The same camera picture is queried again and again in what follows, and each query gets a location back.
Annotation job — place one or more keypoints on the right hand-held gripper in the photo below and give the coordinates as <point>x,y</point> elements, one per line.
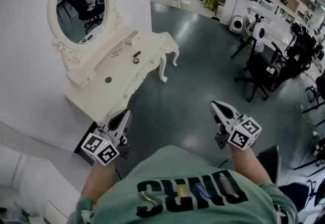
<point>241,134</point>

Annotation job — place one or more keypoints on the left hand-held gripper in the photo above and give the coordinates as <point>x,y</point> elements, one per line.
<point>100,150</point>

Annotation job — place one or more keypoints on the wide white vanity drawer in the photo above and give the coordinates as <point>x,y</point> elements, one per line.
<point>128,87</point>
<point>150,63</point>

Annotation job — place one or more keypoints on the round green compact makeup item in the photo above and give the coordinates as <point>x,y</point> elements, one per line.
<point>108,79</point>

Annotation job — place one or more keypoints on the small white vanity drawer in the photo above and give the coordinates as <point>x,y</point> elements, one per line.
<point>83,78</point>
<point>132,38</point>

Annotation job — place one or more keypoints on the round black compact makeup item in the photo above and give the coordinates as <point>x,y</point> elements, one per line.
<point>136,60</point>

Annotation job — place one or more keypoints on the beige makeup pencil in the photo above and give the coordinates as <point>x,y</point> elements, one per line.
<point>115,52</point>

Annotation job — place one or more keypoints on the black lipstick tube makeup item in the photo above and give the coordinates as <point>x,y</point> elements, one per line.
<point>137,53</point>

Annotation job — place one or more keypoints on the person's right forearm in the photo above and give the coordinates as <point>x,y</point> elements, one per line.
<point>250,164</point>

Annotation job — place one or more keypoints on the person's left forearm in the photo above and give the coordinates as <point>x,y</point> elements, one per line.
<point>101,179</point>

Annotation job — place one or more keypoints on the white ornate vanity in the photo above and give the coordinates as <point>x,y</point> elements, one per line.
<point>119,70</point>

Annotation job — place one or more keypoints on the black office chair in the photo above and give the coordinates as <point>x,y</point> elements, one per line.
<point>259,70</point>
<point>297,55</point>

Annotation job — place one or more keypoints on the person's green printed shirt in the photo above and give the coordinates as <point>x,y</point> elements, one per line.
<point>177,167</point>

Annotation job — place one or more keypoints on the round white robot device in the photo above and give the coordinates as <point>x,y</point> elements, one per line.
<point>236,24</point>
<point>256,31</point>

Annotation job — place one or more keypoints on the long white desk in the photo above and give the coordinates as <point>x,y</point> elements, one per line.
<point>276,28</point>

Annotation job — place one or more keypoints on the oval white-framed mirror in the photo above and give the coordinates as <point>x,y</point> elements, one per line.
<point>80,7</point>

